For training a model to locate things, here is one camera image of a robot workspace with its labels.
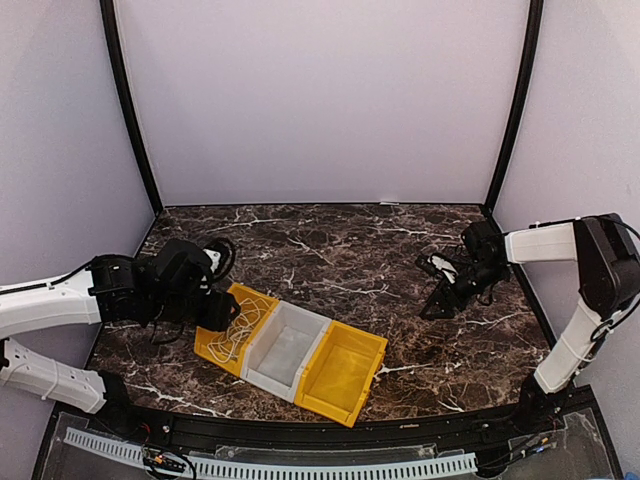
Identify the black frame post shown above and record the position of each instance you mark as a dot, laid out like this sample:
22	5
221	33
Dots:
523	79
124	93

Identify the white slotted cable duct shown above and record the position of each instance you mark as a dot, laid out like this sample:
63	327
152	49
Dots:
262	465

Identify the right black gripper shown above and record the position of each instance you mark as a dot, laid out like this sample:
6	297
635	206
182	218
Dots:
439	296

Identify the yellow plastic bin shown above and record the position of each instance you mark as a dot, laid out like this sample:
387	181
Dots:
227	349
336	383

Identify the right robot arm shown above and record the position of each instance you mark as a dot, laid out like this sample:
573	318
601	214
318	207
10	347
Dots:
604	251

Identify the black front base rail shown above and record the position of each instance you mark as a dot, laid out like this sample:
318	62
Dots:
571	444

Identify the white translucent plastic bin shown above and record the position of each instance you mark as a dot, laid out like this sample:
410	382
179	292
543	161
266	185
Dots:
281	350

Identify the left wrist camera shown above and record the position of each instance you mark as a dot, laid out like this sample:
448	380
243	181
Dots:
222	253

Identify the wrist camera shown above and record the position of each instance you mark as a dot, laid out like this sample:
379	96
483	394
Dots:
222	253
437	265

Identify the right black frame post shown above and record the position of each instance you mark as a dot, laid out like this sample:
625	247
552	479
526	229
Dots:
523	79

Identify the right yellow plastic bin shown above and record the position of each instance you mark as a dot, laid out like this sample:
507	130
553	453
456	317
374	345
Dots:
336	383

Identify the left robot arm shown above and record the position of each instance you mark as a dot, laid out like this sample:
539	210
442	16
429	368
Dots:
179	284

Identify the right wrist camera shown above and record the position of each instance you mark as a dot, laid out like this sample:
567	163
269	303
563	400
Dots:
437	265

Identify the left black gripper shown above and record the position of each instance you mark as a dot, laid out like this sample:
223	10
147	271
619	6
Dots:
218	317

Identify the left yellow plastic bin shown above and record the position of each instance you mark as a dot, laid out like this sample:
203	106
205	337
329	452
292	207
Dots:
227	349

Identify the left black frame post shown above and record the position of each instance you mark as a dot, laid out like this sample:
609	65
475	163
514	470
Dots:
124	93

